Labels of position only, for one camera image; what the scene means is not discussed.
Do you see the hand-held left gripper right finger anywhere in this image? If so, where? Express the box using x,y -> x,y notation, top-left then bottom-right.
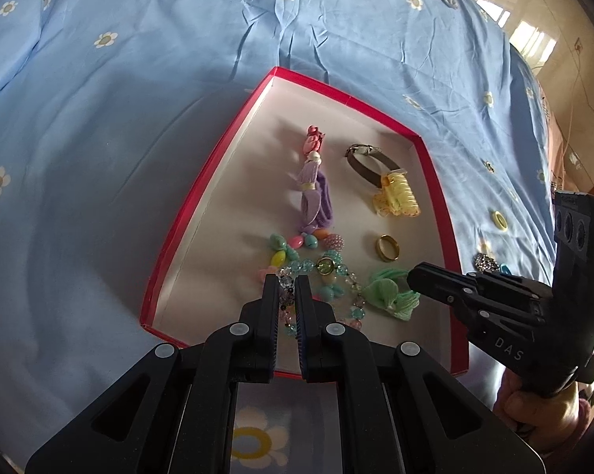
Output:
294,275 -> 548,474

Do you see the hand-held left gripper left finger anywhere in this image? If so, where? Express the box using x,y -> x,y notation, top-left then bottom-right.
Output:
24,273 -> 283,474

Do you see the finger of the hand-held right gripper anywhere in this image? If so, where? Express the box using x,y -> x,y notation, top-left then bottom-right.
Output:
414,263 -> 552,308
406,269 -> 545,325

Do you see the clear crystal bead bracelet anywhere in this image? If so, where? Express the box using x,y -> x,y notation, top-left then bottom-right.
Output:
277,251 -> 369,339

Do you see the colourful candy bead bracelet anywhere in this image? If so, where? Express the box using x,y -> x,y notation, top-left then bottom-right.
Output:
255,228 -> 349,282

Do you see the green bow hair tie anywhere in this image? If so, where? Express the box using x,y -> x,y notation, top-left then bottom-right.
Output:
365,267 -> 422,323

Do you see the gold ring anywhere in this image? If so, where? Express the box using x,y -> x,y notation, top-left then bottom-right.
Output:
375,234 -> 403,262

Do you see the yellow hair claw clip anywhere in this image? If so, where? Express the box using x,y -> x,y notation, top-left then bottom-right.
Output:
373,170 -> 422,219

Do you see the purple tassel hair tie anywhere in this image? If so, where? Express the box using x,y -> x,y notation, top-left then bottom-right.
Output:
292,152 -> 335,235

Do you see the red shallow cardboard box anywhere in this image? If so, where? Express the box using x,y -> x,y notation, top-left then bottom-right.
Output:
139,66 -> 471,380

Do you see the brown strap wristwatch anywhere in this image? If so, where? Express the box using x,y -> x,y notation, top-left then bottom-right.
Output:
345,143 -> 407,189

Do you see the pink hair clip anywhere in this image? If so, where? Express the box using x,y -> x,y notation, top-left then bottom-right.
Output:
304,126 -> 326,156

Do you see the person's right hand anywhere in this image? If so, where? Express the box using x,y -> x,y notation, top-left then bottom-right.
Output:
491,371 -> 580,451

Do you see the orange printed blanket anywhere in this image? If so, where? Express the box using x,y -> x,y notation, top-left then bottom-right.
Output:
536,79 -> 586,198

